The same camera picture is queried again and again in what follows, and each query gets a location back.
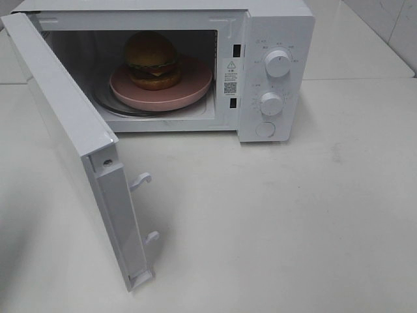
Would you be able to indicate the white round door button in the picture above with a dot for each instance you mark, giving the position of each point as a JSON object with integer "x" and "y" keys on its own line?
{"x": 265, "y": 129}

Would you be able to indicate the pink round plate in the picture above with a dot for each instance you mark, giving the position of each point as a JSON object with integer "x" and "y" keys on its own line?
{"x": 195, "y": 81}

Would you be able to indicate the burger with lettuce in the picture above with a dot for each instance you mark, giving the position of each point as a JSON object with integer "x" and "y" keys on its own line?
{"x": 152, "y": 61}

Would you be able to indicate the white microwave door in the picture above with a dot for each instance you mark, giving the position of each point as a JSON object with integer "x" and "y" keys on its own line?
{"x": 86, "y": 146}

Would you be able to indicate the white lower timer knob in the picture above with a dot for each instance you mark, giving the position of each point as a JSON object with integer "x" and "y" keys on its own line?
{"x": 271, "y": 104}

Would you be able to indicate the white microwave oven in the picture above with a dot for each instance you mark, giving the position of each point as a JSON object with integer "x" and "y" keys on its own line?
{"x": 103, "y": 67}

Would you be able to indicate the white upper power knob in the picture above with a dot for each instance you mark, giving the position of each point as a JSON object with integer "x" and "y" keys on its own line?
{"x": 278, "y": 63}

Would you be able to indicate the glass turntable plate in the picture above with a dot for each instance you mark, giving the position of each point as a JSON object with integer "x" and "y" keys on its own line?
{"x": 102, "y": 96}

